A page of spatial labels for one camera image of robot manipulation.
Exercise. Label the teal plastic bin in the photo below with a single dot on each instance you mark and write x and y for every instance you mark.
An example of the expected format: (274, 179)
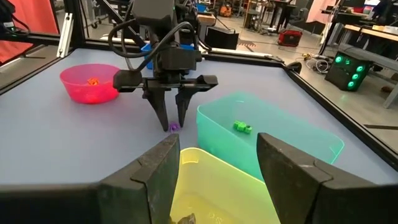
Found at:
(280, 124)

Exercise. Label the orange plastic pumpkin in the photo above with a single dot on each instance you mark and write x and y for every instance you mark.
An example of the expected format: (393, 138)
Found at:
(92, 81)

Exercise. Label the black table frame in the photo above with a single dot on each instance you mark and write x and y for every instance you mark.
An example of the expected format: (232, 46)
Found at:
(342, 112)

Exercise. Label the red toolbox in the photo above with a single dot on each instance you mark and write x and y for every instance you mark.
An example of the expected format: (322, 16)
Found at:
(289, 38)

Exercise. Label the orange fabric panel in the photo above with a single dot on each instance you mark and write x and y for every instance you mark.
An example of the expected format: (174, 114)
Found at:
(34, 18)

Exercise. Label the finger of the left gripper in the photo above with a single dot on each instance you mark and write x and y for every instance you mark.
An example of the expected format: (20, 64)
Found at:
(183, 105)
(158, 105)

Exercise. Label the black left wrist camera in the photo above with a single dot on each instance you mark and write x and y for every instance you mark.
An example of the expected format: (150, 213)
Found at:
(178, 59)

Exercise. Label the purple plastic spider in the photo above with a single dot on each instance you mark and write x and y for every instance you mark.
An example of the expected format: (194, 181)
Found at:
(174, 127)

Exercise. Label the grey-blue table mat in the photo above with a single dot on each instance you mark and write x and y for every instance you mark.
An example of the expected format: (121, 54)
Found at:
(62, 140)

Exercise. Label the black floor box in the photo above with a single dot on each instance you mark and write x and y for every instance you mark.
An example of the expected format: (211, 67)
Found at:
(221, 38)

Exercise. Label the pink round plastic bowl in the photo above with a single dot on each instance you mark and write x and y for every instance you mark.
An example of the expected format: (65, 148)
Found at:
(77, 90)

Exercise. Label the yellow-green translucent bin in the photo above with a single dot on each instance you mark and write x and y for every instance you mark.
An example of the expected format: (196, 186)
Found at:
(211, 186)

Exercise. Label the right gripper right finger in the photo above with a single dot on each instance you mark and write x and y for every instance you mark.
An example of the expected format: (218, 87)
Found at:
(289, 180)

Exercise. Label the wooden desk top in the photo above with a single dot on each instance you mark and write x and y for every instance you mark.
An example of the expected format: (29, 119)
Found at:
(373, 32)

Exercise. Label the silver aluminium profile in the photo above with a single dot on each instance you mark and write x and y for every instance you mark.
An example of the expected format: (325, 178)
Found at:
(65, 35)

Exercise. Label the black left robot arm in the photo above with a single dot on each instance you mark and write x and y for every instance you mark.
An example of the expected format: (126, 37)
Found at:
(152, 12)

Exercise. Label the black computer green fans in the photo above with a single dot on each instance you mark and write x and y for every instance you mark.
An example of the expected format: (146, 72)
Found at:
(348, 71)

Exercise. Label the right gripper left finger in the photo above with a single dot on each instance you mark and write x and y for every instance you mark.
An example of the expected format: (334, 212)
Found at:
(155, 186)

